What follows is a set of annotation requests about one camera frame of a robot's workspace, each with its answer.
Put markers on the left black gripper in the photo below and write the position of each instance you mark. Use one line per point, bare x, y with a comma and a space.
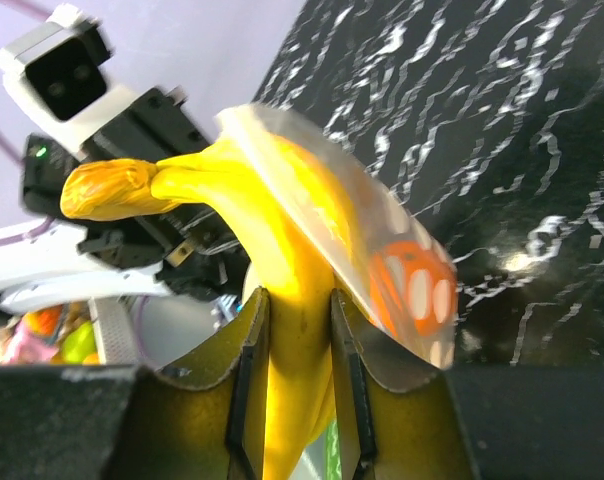
147, 200

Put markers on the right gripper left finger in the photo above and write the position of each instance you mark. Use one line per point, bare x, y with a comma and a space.
204, 416

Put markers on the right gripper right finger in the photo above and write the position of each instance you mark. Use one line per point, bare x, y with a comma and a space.
396, 413

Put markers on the yellow fake bananas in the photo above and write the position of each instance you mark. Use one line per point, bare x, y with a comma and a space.
298, 279

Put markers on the fake orange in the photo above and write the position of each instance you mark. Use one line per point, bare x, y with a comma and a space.
413, 289

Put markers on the clear polka dot zip bag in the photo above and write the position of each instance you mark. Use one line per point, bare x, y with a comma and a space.
346, 214

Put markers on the green fake cucumber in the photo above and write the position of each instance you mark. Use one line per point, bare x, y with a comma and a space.
332, 453

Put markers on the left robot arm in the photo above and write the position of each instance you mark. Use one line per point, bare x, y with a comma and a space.
67, 259

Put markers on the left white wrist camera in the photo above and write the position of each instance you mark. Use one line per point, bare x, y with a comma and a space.
52, 73

